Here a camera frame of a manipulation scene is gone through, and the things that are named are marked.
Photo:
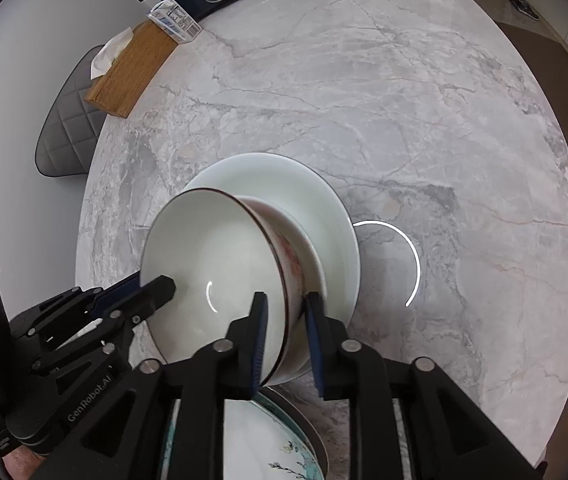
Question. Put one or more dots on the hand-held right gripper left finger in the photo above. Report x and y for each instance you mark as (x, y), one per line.
(260, 340)

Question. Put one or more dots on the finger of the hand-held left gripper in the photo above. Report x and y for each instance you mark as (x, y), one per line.
(121, 287)
(156, 290)

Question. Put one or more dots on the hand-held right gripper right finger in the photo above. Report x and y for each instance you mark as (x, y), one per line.
(314, 340)

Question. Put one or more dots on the brown-rimmed floral bowl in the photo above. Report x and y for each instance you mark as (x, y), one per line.
(204, 245)

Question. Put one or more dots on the large teal floral plate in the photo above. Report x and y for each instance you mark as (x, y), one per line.
(298, 457)

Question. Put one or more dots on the large white bowl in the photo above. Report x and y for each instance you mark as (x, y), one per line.
(314, 195)

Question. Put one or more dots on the person's left hand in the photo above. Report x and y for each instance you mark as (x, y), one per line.
(21, 462)

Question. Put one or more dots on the grey quilted chair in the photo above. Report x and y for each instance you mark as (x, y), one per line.
(66, 125)

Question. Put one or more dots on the wooden tissue box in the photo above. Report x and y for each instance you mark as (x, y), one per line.
(131, 70)

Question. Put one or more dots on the white tissue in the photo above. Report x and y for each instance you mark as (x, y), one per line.
(111, 52)

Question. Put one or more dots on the small tissue packet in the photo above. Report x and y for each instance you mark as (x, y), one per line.
(174, 19)

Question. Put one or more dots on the brown rug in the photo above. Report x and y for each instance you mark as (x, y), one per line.
(538, 60)

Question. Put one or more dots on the dark shoe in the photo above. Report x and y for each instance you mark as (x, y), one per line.
(524, 8)

